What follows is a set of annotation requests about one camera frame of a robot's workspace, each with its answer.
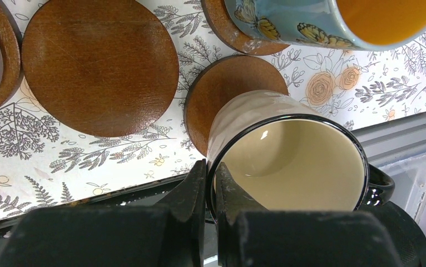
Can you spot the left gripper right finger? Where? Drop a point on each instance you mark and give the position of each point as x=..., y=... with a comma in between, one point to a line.
x=233, y=203

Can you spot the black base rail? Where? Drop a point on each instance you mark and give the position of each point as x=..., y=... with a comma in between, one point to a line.
x=94, y=235

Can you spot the beige mug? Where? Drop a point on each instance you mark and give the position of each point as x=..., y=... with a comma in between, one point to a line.
x=288, y=157

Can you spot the blue mug orange inside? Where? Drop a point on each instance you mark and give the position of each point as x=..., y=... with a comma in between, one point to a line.
x=362, y=25

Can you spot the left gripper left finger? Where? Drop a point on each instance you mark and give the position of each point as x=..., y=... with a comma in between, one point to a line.
x=183, y=239

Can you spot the floral patterned table mat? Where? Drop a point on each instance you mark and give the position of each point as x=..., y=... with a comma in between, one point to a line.
x=45, y=163

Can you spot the dark scuffed brown coaster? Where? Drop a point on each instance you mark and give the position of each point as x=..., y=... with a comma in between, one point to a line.
x=222, y=25

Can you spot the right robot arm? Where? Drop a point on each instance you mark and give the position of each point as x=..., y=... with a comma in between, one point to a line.
x=408, y=238

